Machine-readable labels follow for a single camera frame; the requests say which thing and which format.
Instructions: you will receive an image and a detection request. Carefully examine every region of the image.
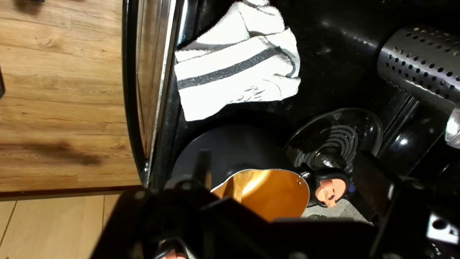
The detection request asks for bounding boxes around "white towel with grey stripes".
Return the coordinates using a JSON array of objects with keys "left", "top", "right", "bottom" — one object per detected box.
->
[{"left": 174, "top": 0, "right": 302, "bottom": 122}]

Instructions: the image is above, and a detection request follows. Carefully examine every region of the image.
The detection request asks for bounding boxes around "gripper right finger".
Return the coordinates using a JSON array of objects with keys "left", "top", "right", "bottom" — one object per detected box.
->
[{"left": 347, "top": 151, "right": 460, "bottom": 259}]

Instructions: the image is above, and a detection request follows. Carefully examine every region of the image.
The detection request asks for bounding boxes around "perforated metal utensil holder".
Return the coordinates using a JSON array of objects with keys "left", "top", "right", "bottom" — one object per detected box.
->
[{"left": 377, "top": 25, "right": 460, "bottom": 150}]

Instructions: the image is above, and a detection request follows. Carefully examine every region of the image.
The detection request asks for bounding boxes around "dark grey round plate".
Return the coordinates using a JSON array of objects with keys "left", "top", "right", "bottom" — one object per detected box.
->
[{"left": 171, "top": 124, "right": 292, "bottom": 189}]

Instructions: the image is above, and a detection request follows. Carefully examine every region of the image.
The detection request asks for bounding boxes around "black stove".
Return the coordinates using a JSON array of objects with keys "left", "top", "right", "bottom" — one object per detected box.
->
[{"left": 121, "top": 0, "right": 460, "bottom": 225}]

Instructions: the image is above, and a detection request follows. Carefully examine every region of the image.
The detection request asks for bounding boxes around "chrome oven door handle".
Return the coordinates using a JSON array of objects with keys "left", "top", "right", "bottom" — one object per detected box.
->
[{"left": 121, "top": 0, "right": 153, "bottom": 187}]

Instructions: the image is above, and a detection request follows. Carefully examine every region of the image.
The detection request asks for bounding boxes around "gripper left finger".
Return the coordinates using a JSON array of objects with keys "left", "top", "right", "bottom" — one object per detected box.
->
[{"left": 90, "top": 149, "right": 277, "bottom": 259}]

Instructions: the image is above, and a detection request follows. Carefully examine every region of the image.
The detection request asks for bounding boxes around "pot with orange inside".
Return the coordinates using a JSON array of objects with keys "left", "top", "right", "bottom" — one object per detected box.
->
[{"left": 210, "top": 168, "right": 355, "bottom": 222}]

